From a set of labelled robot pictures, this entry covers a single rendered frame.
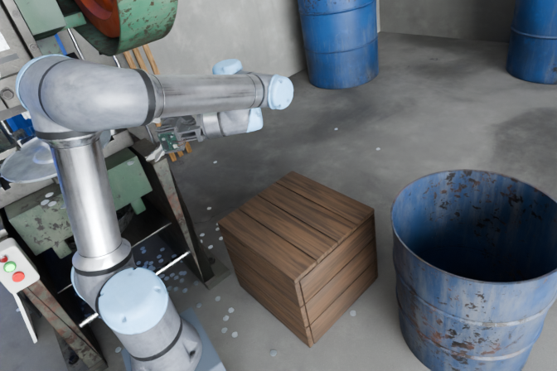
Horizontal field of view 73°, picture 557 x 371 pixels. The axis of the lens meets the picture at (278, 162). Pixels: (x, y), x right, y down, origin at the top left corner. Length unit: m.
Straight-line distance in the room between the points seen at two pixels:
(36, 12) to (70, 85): 0.67
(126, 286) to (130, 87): 0.38
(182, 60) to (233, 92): 2.12
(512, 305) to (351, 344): 0.56
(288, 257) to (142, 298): 0.53
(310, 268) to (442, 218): 0.48
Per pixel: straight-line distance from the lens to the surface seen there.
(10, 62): 1.34
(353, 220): 1.26
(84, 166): 0.78
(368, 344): 1.40
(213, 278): 1.64
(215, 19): 2.99
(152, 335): 0.82
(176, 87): 0.69
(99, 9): 1.56
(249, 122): 0.98
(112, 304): 0.80
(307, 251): 1.18
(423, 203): 1.28
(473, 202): 1.33
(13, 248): 1.23
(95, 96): 0.63
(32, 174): 1.15
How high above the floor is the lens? 1.21
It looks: 33 degrees down
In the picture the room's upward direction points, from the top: 12 degrees counter-clockwise
